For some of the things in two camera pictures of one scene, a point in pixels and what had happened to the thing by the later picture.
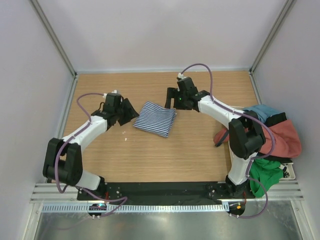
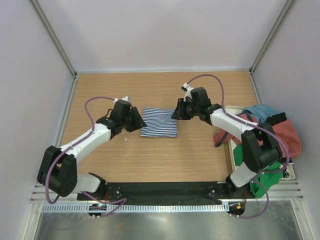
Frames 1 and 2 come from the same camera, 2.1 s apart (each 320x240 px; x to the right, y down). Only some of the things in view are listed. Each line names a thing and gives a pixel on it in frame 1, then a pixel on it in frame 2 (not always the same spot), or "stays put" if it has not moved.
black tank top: [275, 119] stays put
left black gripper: [130, 112] to [138, 123]
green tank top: [267, 172] stays put
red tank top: [287, 140] stays put
